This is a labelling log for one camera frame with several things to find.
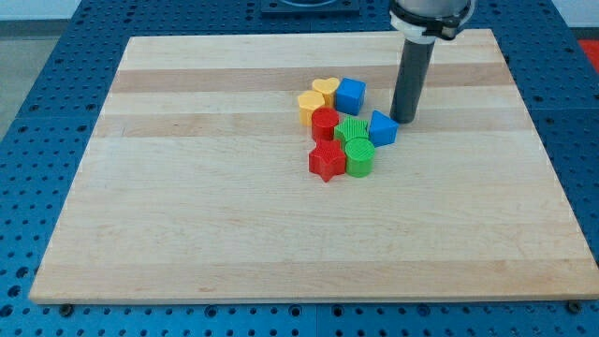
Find red star block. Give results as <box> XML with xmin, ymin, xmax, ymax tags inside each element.
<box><xmin>309</xmin><ymin>139</ymin><xmax>346</xmax><ymax>183</ymax></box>

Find blue cube block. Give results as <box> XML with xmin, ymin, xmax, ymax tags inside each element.
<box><xmin>335</xmin><ymin>78</ymin><xmax>366</xmax><ymax>116</ymax></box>

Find green circle block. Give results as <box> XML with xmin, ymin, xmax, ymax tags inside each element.
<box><xmin>344</xmin><ymin>138</ymin><xmax>375</xmax><ymax>178</ymax></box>

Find red circle block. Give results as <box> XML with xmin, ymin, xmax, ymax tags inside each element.
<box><xmin>312</xmin><ymin>107</ymin><xmax>340</xmax><ymax>140</ymax></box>

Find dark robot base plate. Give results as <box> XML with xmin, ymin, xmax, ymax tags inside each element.
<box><xmin>259</xmin><ymin>0</ymin><xmax>360</xmax><ymax>16</ymax></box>

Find blue triangle block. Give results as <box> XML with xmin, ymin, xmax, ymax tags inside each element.
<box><xmin>368</xmin><ymin>110</ymin><xmax>399</xmax><ymax>147</ymax></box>

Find yellow pentagon block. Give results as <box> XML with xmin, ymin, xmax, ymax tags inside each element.
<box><xmin>297</xmin><ymin>90</ymin><xmax>325</xmax><ymax>126</ymax></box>

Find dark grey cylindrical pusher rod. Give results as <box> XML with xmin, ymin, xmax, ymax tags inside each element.
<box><xmin>389</xmin><ymin>39</ymin><xmax>434</xmax><ymax>124</ymax></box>

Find yellow heart block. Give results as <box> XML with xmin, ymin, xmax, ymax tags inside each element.
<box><xmin>312</xmin><ymin>77</ymin><xmax>341</xmax><ymax>108</ymax></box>

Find wooden board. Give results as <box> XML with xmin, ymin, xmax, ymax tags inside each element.
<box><xmin>29</xmin><ymin>29</ymin><xmax>598</xmax><ymax>304</ymax></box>

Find green star block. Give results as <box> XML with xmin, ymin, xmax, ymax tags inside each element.
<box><xmin>333</xmin><ymin>116</ymin><xmax>369</xmax><ymax>148</ymax></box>

